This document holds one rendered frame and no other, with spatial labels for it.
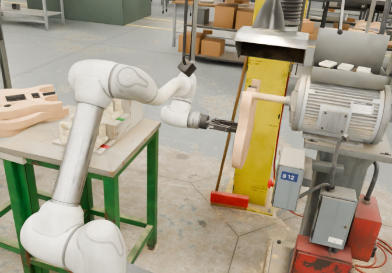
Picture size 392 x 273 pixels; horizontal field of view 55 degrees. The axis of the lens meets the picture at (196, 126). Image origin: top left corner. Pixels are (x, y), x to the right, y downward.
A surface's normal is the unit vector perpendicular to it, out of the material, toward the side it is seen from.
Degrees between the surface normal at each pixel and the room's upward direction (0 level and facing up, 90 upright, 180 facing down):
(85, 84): 62
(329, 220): 90
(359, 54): 90
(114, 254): 75
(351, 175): 90
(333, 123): 90
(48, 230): 53
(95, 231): 6
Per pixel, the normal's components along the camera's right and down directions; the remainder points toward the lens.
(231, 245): 0.06, -0.90
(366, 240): -0.29, 0.40
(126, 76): -0.07, -0.16
